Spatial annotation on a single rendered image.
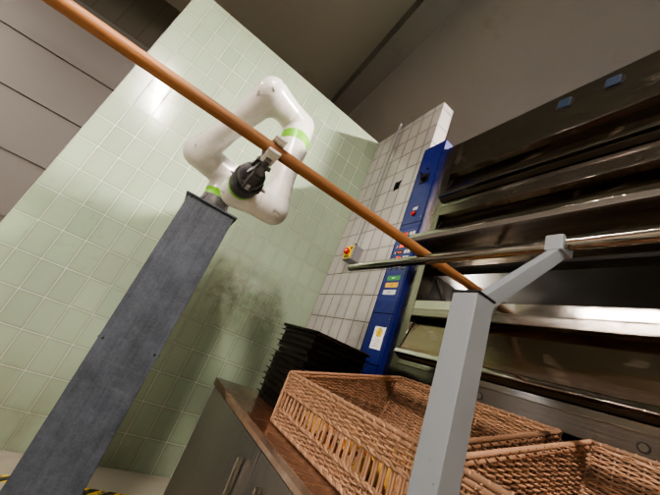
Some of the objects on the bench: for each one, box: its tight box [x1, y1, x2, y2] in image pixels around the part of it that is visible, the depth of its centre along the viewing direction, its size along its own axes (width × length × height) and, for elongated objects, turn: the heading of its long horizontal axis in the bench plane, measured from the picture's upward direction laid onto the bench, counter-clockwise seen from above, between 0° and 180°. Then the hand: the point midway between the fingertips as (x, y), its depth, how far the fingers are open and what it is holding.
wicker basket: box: [270, 370, 563, 495], centre depth 82 cm, size 49×56×28 cm
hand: (273, 150), depth 71 cm, fingers closed on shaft, 3 cm apart
